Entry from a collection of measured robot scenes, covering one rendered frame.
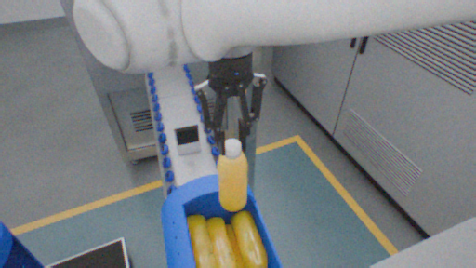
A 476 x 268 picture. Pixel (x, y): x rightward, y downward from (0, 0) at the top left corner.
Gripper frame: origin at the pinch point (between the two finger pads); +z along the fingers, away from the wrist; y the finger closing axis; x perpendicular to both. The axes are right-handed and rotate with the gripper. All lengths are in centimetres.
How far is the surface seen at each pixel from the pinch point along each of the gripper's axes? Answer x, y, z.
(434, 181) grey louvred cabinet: -32, -129, 100
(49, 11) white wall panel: -418, 125, 120
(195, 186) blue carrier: -8.3, 8.3, 23.4
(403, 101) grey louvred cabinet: -69, -124, 68
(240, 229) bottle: -0.6, -2.1, 37.9
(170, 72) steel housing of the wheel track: -118, 4, 53
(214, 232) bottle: -1.3, 5.5, 36.8
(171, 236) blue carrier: 1.0, 16.9, 29.3
